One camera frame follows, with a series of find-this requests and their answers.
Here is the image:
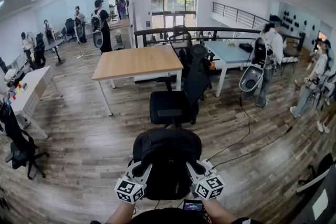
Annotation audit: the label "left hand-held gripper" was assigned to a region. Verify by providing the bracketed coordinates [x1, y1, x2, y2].
[114, 161, 153, 204]

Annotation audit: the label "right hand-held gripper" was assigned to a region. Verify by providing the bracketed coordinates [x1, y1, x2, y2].
[186, 159, 226, 201]

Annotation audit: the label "black backpack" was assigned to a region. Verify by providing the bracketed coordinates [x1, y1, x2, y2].
[132, 127, 203, 201]

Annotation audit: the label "small chest-worn screen device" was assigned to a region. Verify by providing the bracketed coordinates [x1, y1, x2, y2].
[183, 199, 204, 212]

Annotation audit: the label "person's black shirt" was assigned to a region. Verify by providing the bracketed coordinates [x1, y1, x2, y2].
[89, 207, 263, 224]

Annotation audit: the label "dark grey desk white legs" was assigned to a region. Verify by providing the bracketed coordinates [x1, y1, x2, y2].
[296, 162, 336, 224]

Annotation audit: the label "wooden table white legs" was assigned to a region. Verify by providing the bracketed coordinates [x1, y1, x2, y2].
[92, 45, 184, 116]

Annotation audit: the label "light blue table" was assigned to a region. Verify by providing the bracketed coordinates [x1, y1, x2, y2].
[203, 40, 263, 98]

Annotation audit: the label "white grey table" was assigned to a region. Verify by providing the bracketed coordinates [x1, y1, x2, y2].
[7, 65, 64, 140]

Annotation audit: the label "group of small coloured blocks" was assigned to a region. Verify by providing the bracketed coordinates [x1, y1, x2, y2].
[7, 81, 24, 105]

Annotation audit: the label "round black table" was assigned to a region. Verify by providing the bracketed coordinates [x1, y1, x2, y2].
[43, 38, 67, 67]

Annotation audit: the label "small wooden table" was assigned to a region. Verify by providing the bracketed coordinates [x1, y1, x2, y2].
[109, 18, 131, 30]

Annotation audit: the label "white appliance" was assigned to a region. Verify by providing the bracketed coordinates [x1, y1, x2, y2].
[4, 68, 17, 82]

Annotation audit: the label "black stair railing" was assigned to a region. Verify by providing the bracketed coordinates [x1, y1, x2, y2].
[212, 2, 270, 29]

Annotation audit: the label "large glass window door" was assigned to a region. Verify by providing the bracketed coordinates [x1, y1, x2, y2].
[151, 0, 197, 29]

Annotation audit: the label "black floor cable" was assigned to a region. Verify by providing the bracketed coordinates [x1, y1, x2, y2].
[212, 125, 295, 169]
[204, 90, 251, 163]

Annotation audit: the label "group of black wall-hung caps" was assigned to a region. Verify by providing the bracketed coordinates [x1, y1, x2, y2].
[282, 10, 316, 35]

